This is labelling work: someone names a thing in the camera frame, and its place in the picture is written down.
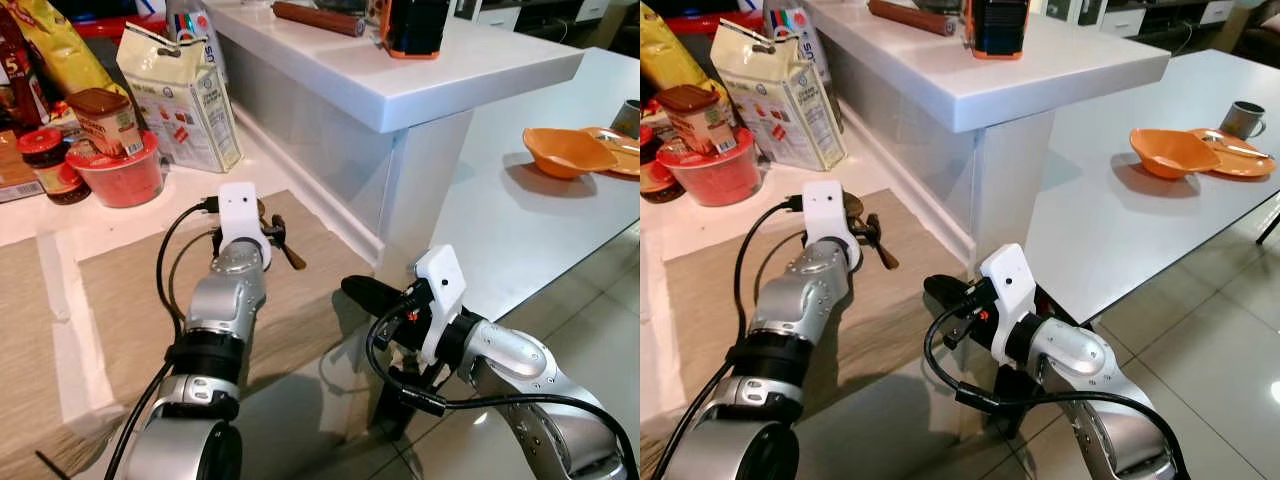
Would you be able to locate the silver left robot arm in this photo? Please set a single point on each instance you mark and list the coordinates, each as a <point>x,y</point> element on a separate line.
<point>810,300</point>
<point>225,300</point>

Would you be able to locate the black table leg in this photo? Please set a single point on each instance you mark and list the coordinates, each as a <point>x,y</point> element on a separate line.
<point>1270,228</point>
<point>390,415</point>
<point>1010,420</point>

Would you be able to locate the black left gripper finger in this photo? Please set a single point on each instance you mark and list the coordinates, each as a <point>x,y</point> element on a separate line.
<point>278,232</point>
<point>875,232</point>

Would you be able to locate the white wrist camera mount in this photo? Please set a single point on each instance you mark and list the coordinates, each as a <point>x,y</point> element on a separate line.
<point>828,215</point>
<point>1010,285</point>
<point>240,215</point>
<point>440,285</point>

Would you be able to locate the red-lidded dark jar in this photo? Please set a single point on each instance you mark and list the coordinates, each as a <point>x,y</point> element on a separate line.
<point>50,165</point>
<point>655,178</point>

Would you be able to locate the yellow snack bag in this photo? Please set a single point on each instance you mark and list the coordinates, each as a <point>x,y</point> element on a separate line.
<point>65,50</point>
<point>670,50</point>

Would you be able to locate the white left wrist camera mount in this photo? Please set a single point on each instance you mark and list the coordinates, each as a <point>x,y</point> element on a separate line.
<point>828,215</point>
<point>240,215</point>

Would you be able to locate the orange plastic plate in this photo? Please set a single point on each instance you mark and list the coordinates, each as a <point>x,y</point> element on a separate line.
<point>625,165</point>
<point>1240,165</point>

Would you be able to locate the orange plastic bowl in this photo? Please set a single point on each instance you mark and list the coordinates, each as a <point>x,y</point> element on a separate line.
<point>560,155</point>
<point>1170,155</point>

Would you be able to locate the golden brown spoon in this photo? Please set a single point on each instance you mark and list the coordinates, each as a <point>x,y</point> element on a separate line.
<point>890,259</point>
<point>297,260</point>

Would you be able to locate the orange carton box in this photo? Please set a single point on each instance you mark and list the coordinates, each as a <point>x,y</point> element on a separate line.
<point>12,175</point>

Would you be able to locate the grey mug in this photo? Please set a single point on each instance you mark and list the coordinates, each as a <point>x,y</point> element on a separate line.
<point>1240,122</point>
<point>628,120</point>

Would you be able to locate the red snack bag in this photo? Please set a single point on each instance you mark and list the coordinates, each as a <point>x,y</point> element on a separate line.
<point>15,80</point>

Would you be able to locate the brown-lidded jar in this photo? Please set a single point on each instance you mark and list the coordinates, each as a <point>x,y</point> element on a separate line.
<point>700,125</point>
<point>105,125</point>

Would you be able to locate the beige woven mat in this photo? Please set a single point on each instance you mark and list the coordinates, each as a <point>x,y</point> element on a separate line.
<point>720,300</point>
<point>120,300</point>

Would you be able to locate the red plastic bowl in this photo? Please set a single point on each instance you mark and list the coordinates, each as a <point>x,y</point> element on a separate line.
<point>120,180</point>
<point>720,180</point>

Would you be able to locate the white flour bag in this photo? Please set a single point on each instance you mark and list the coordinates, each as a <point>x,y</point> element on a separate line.
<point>185,110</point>
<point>785,105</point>

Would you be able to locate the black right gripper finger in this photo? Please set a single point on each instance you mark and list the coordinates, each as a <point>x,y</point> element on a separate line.
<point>372,295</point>
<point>950,295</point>

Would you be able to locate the black container orange base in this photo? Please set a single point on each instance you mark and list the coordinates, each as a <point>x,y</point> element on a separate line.
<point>415,25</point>
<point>998,25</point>

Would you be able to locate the brown rolling pin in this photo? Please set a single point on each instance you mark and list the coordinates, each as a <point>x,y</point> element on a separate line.
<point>320,18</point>
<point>910,17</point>

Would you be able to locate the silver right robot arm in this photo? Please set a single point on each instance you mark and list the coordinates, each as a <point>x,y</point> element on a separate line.
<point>520,355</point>
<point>1075,350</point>

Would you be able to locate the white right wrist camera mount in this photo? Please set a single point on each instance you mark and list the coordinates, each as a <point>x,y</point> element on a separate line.
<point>1010,285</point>
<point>440,285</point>

